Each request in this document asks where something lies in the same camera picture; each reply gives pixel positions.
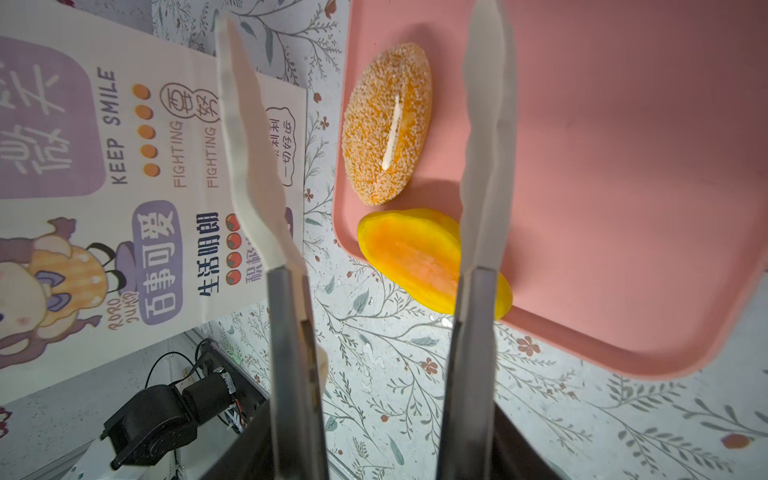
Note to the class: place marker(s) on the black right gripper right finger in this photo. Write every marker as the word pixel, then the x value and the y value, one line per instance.
pixel 512 457

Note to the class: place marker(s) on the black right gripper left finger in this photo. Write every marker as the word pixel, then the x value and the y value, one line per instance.
pixel 250 457

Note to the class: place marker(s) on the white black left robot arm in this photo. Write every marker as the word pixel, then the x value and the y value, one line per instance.
pixel 140 440

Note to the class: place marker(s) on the yellow orange oval bread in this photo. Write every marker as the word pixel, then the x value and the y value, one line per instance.
pixel 417 249

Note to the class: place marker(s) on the white printed paper bag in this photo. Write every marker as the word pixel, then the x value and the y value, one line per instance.
pixel 118 228

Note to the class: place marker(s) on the pink rectangular tray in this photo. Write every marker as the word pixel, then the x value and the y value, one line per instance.
pixel 638 230

